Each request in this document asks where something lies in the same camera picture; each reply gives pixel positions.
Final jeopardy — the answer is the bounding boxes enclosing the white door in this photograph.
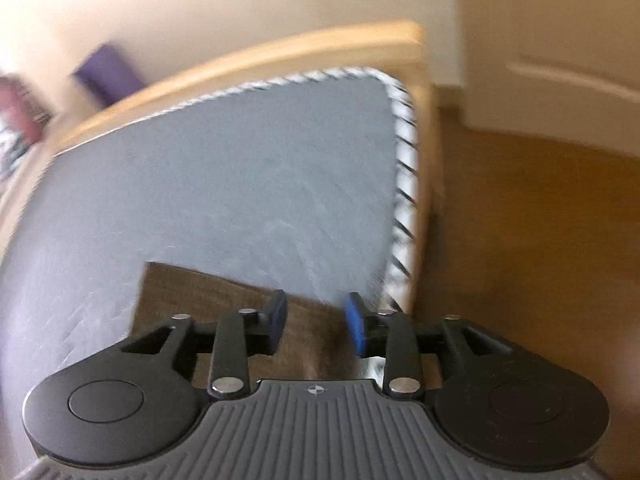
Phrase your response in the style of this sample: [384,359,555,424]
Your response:
[460,0,639,155]

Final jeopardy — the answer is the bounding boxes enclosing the brown corduroy pants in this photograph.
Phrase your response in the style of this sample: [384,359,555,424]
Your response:
[129,262,384,382]

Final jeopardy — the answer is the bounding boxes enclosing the dark red cushion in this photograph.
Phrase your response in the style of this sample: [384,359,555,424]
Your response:
[1,75,52,145]

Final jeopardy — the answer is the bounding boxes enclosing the wooden bed frame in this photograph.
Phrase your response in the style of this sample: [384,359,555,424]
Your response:
[1,21,444,313]

